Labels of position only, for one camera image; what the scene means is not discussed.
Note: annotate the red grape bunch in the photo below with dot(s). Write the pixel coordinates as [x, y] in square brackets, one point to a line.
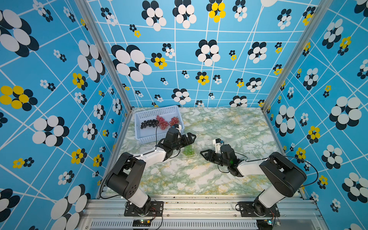
[174, 121]
[162, 123]

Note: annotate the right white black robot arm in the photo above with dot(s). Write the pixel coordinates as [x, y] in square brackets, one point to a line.
[285, 177]

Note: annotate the green grape bunch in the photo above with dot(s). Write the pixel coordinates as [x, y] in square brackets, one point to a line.
[189, 151]

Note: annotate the red grape bunch left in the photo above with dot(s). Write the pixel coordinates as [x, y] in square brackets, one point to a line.
[162, 123]

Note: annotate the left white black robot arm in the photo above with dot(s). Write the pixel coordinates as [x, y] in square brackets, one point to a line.
[126, 175]

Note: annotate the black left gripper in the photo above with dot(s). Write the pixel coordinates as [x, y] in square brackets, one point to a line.
[190, 141]

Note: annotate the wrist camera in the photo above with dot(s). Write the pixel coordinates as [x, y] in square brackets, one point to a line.
[173, 133]
[222, 148]

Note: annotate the aluminium front rail frame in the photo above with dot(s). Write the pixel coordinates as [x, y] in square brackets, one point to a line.
[203, 213]

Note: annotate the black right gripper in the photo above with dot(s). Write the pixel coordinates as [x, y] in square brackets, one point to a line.
[209, 152]

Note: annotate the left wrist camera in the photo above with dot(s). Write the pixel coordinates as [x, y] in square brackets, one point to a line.
[173, 133]

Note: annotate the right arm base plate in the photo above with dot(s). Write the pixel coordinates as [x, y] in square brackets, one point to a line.
[251, 209]

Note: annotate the left green circuit board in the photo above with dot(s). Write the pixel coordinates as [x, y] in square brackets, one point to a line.
[141, 224]

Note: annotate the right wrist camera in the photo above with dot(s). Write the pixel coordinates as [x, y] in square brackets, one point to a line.
[222, 148]

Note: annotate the clear plastic clamshell container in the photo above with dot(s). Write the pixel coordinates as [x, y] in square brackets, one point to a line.
[182, 149]

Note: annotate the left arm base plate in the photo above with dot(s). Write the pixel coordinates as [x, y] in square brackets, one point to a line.
[152, 209]

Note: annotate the light blue perforated plastic basket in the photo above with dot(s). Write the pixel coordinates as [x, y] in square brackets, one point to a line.
[152, 134]

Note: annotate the black grape bunch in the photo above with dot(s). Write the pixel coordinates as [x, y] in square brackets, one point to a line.
[149, 123]

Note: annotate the red grape bunch right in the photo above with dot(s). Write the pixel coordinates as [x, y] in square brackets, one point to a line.
[174, 121]

